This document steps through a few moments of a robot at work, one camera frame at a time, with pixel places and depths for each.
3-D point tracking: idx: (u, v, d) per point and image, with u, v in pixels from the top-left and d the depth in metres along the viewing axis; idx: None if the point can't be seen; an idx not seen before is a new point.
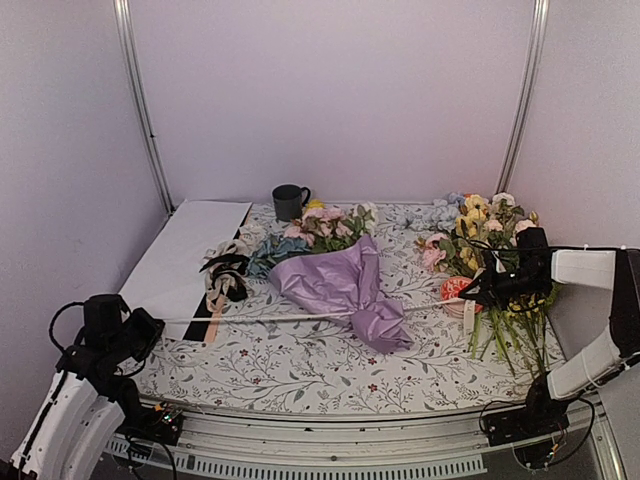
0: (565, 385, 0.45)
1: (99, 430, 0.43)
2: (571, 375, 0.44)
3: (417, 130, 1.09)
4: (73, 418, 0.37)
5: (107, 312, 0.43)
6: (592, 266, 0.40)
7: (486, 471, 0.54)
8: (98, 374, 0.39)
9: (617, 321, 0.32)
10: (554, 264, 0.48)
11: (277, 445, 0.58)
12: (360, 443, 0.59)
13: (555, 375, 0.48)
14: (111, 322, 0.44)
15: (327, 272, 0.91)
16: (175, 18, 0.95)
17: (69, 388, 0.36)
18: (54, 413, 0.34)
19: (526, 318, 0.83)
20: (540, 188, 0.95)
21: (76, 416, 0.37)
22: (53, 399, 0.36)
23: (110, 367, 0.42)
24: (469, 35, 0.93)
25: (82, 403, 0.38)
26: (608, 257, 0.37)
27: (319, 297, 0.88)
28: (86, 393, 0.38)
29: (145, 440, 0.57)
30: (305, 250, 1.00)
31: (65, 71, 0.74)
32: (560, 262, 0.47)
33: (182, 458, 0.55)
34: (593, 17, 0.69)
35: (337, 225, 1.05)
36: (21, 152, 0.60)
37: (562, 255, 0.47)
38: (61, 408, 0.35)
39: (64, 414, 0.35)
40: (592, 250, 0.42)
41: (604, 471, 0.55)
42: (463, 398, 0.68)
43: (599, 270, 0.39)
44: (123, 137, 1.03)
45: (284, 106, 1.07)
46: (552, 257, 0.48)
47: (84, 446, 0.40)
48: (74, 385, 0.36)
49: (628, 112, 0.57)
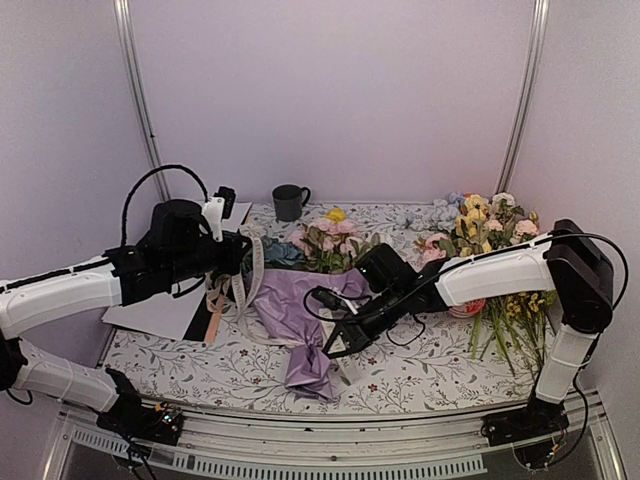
0: (558, 388, 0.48)
1: (90, 386, 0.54)
2: (560, 379, 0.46)
3: (416, 130, 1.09)
4: (83, 299, 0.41)
5: (179, 228, 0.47)
6: (501, 279, 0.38)
7: (486, 471, 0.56)
8: (129, 285, 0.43)
9: (576, 314, 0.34)
10: (444, 293, 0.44)
11: (278, 445, 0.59)
12: (360, 442, 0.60)
13: (540, 385, 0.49)
14: (181, 237, 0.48)
15: (299, 292, 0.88)
16: (175, 18, 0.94)
17: (95, 274, 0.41)
18: (65, 281, 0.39)
19: (526, 318, 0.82)
20: (540, 189, 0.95)
21: (81, 299, 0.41)
22: (75, 271, 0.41)
23: (153, 282, 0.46)
24: (470, 34, 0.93)
25: (94, 296, 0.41)
26: (530, 265, 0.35)
27: (280, 315, 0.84)
28: (105, 290, 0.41)
29: (145, 440, 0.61)
30: (292, 261, 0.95)
31: (65, 73, 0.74)
32: (452, 288, 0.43)
33: (182, 458, 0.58)
34: (594, 18, 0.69)
35: (342, 242, 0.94)
36: (20, 154, 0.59)
37: (448, 281, 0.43)
38: (79, 282, 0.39)
39: (70, 290, 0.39)
40: (485, 261, 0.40)
41: (604, 470, 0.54)
42: (463, 398, 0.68)
43: (509, 278, 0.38)
44: (124, 138, 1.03)
45: (285, 106, 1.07)
46: (438, 286, 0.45)
47: (68, 378, 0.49)
48: (101, 275, 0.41)
49: (628, 114, 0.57)
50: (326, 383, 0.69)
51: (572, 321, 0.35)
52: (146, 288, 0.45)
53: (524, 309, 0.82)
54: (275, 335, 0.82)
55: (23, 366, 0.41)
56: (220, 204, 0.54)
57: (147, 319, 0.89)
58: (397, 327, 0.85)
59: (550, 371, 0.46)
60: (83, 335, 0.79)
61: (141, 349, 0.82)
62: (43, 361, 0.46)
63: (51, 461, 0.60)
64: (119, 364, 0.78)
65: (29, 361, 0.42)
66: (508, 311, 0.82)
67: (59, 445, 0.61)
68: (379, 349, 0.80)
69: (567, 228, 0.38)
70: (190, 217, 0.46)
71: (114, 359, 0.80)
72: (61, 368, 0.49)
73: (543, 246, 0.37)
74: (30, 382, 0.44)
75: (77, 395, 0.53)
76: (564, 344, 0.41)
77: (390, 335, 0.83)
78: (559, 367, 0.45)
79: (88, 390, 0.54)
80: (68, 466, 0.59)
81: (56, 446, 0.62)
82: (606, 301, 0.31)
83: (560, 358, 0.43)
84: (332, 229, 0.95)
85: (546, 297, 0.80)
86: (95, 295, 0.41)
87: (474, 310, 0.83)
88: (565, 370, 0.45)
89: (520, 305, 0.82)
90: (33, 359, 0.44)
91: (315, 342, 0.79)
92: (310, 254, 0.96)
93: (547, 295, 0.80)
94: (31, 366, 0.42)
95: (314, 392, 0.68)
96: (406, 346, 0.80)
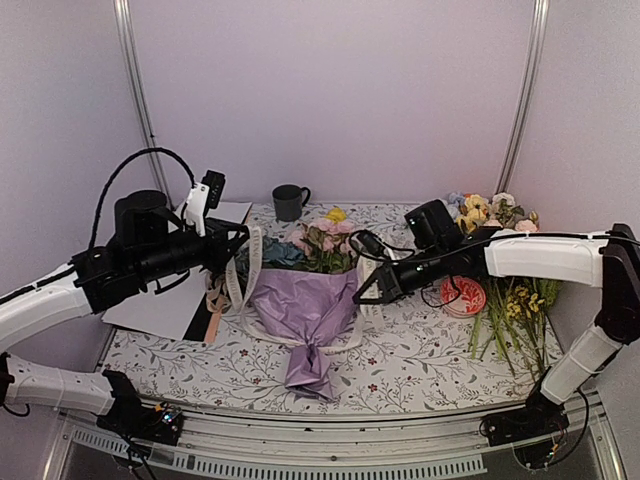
0: (564, 389, 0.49)
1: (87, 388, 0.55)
2: (573, 379, 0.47)
3: (415, 130, 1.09)
4: (58, 312, 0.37)
5: (140, 225, 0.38)
6: (552, 262, 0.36)
7: (486, 470, 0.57)
8: (94, 294, 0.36)
9: (612, 318, 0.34)
10: (490, 262, 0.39)
11: (277, 445, 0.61)
12: (360, 442, 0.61)
13: (547, 381, 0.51)
14: (150, 233, 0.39)
15: (299, 293, 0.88)
16: (174, 18, 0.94)
17: (58, 287, 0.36)
18: (28, 300, 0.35)
19: (526, 318, 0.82)
20: (539, 189, 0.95)
21: (56, 313, 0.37)
22: (38, 286, 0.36)
23: (123, 289, 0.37)
24: (470, 35, 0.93)
25: (63, 309, 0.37)
26: (583, 257, 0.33)
27: (280, 315, 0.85)
28: (73, 303, 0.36)
29: (145, 440, 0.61)
30: (291, 261, 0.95)
31: (65, 74, 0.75)
32: (500, 257, 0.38)
33: (182, 458, 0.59)
34: (594, 18, 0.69)
35: (342, 242, 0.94)
36: (20, 155, 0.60)
37: (499, 248, 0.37)
38: (43, 298, 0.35)
39: (36, 307, 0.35)
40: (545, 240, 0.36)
41: (604, 470, 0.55)
42: (463, 398, 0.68)
43: (560, 264, 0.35)
44: (124, 138, 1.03)
45: (285, 106, 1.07)
46: (486, 252, 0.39)
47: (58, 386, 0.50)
48: (61, 289, 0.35)
49: (628, 115, 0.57)
50: (326, 383, 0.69)
51: (604, 324, 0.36)
52: (114, 297, 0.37)
53: (524, 308, 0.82)
54: (275, 334, 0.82)
55: (10, 384, 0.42)
56: (203, 194, 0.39)
57: (147, 319, 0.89)
58: (397, 327, 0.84)
59: (563, 369, 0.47)
60: (83, 336, 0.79)
61: (141, 349, 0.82)
62: (33, 375, 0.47)
63: (51, 461, 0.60)
64: (119, 364, 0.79)
65: (17, 378, 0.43)
66: (508, 311, 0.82)
67: (58, 445, 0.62)
68: (379, 348, 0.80)
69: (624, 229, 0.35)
70: (150, 211, 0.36)
71: (114, 359, 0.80)
72: (51, 378, 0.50)
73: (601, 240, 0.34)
74: (19, 396, 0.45)
75: (75, 397, 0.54)
76: (584, 347, 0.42)
77: (390, 335, 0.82)
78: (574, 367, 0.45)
79: (83, 396, 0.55)
80: (68, 465, 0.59)
81: (56, 445, 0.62)
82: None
83: (576, 357, 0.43)
84: (333, 229, 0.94)
85: (547, 297, 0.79)
86: (65, 308, 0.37)
87: (474, 310, 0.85)
88: (574, 370, 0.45)
89: (519, 305, 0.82)
90: (21, 375, 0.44)
91: (317, 342, 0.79)
92: (311, 254, 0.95)
93: (547, 295, 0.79)
94: (19, 382, 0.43)
95: (313, 391, 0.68)
96: (406, 346, 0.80)
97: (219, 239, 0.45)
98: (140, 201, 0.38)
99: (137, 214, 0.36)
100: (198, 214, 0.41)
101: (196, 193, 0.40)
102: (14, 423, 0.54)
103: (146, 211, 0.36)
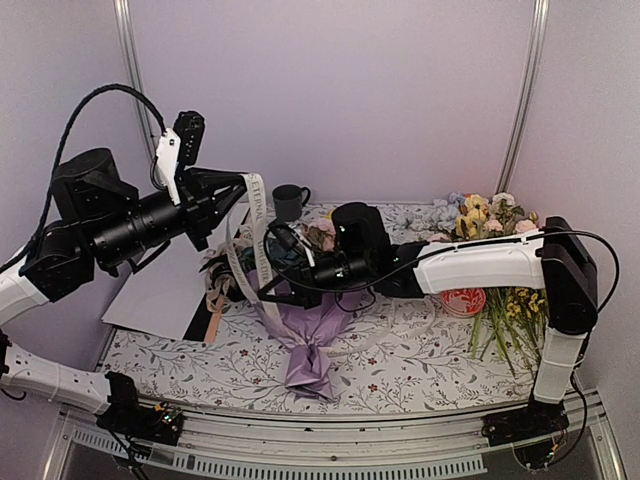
0: (557, 389, 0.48)
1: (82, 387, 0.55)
2: (559, 380, 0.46)
3: (415, 130, 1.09)
4: (12, 303, 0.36)
5: (80, 197, 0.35)
6: (488, 269, 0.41)
7: (486, 471, 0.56)
8: (42, 282, 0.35)
9: (561, 315, 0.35)
10: (423, 279, 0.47)
11: (277, 445, 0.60)
12: (360, 442, 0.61)
13: (537, 387, 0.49)
14: (96, 207, 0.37)
15: None
16: (173, 17, 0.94)
17: (6, 276, 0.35)
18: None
19: (526, 318, 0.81)
20: (539, 189, 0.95)
21: (8, 304, 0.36)
22: None
23: (72, 274, 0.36)
24: (470, 34, 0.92)
25: (15, 300, 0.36)
26: (520, 261, 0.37)
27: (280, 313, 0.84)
28: (24, 292, 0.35)
29: (145, 440, 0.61)
30: None
31: (65, 74, 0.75)
32: (429, 274, 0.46)
33: (182, 458, 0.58)
34: (594, 18, 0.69)
35: None
36: (20, 155, 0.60)
37: (427, 268, 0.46)
38: None
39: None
40: (469, 252, 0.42)
41: (604, 469, 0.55)
42: (463, 398, 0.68)
43: (497, 269, 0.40)
44: (123, 138, 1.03)
45: (285, 106, 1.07)
46: (417, 273, 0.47)
47: (55, 384, 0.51)
48: (6, 277, 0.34)
49: (629, 113, 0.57)
50: (326, 383, 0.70)
51: (556, 324, 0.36)
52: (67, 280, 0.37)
53: (524, 308, 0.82)
54: (274, 332, 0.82)
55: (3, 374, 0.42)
56: (174, 148, 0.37)
57: (147, 319, 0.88)
58: (398, 327, 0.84)
59: (547, 373, 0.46)
60: (82, 335, 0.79)
61: (141, 349, 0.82)
62: (32, 369, 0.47)
63: (51, 461, 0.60)
64: (119, 364, 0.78)
65: (12, 369, 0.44)
66: (508, 311, 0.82)
67: (59, 445, 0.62)
68: (379, 349, 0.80)
69: (559, 226, 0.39)
70: (80, 179, 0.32)
71: (114, 359, 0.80)
72: (50, 374, 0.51)
73: (535, 242, 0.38)
74: (18, 382, 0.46)
75: (71, 395, 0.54)
76: (556, 346, 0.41)
77: (390, 335, 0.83)
78: (552, 369, 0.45)
79: (79, 396, 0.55)
80: (68, 465, 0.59)
81: (57, 445, 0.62)
82: (592, 304, 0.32)
83: (551, 359, 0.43)
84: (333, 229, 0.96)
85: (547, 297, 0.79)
86: (20, 297, 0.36)
87: (474, 310, 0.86)
88: (557, 373, 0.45)
89: (519, 305, 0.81)
90: (17, 367, 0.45)
91: (317, 342, 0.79)
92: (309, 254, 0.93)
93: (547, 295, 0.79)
94: (14, 372, 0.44)
95: (313, 392, 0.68)
96: (405, 346, 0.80)
97: (197, 208, 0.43)
98: (75, 168, 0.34)
99: (69, 183, 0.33)
100: (167, 169, 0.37)
101: (166, 146, 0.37)
102: (15, 421, 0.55)
103: (77, 181, 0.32)
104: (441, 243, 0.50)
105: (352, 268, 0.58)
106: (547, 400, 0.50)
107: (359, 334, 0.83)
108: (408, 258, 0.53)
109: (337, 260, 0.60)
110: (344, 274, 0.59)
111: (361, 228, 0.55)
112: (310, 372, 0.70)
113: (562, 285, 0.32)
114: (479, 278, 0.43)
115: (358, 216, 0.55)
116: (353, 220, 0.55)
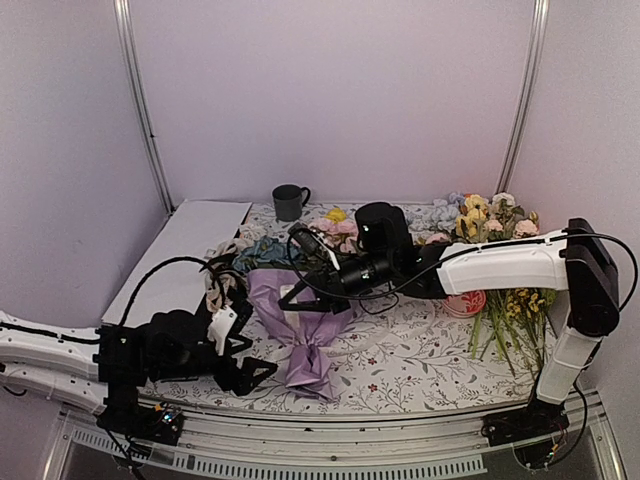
0: (557, 389, 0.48)
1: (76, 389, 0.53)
2: (561, 380, 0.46)
3: (415, 130, 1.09)
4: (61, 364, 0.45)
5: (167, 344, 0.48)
6: (514, 270, 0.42)
7: (486, 471, 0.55)
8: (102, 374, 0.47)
9: (584, 317, 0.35)
10: (446, 281, 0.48)
11: (278, 445, 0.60)
12: (360, 442, 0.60)
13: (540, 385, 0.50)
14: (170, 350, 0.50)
15: None
16: (173, 18, 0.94)
17: (77, 349, 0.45)
18: (49, 345, 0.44)
19: (526, 318, 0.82)
20: (539, 189, 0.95)
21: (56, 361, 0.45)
22: (61, 338, 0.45)
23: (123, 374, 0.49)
24: (470, 34, 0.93)
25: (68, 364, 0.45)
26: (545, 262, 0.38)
27: (280, 313, 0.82)
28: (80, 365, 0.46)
29: (145, 440, 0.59)
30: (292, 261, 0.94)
31: (65, 73, 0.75)
32: (454, 275, 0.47)
33: (182, 458, 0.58)
34: (593, 17, 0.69)
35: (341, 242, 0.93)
36: (20, 153, 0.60)
37: (451, 269, 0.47)
38: (60, 351, 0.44)
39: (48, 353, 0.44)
40: (493, 253, 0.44)
41: (604, 469, 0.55)
42: (463, 398, 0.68)
43: (521, 271, 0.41)
44: (123, 137, 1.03)
45: (284, 107, 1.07)
46: (440, 273, 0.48)
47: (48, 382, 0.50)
48: (79, 353, 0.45)
49: (629, 112, 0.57)
50: (326, 383, 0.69)
51: (577, 325, 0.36)
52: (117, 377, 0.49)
53: (524, 308, 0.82)
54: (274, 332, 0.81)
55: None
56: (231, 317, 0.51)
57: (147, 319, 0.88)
58: (398, 327, 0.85)
59: (552, 372, 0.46)
60: None
61: None
62: (29, 368, 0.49)
63: (51, 460, 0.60)
64: None
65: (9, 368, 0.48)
66: (508, 311, 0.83)
67: (59, 445, 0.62)
68: (379, 349, 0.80)
69: (581, 226, 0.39)
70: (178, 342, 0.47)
71: None
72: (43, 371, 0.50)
73: (559, 243, 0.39)
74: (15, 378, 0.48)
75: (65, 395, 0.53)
76: (567, 346, 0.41)
77: (390, 335, 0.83)
78: (556, 369, 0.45)
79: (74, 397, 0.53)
80: (68, 465, 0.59)
81: (57, 446, 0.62)
82: (616, 306, 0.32)
83: (563, 360, 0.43)
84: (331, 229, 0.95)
85: (546, 297, 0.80)
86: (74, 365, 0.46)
87: (475, 310, 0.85)
88: (559, 373, 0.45)
89: (519, 305, 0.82)
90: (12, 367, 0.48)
91: (317, 342, 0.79)
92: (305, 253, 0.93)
93: (546, 295, 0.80)
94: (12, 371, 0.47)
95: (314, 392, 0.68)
96: (405, 346, 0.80)
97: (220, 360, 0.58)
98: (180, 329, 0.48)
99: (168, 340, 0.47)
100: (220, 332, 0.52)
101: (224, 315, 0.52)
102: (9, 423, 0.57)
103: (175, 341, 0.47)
104: (463, 247, 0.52)
105: (377, 268, 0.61)
106: (546, 400, 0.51)
107: (359, 334, 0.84)
108: (432, 260, 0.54)
109: (362, 262, 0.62)
110: (369, 275, 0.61)
111: (385, 227, 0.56)
112: (309, 372, 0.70)
113: (587, 285, 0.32)
114: (502, 279, 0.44)
115: (381, 216, 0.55)
116: (378, 219, 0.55)
